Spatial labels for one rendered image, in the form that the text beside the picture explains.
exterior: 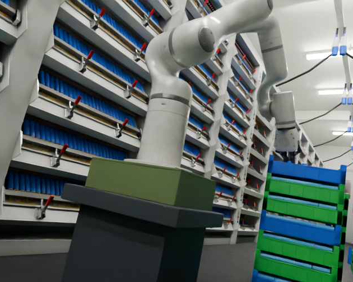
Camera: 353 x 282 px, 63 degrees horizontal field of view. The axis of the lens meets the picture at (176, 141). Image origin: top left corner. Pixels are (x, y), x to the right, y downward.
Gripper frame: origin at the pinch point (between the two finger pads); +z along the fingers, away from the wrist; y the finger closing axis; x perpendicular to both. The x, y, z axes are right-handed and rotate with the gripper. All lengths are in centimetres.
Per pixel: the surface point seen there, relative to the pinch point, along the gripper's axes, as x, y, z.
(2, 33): -96, -41, -62
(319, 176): -4.1, 14.4, 4.7
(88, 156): -70, -52, -16
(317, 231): -13.1, 15.4, 24.5
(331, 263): -15.2, 20.5, 35.5
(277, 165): -10.6, 0.0, -0.8
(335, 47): 220, -48, -70
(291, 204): -14.1, 6.3, 14.5
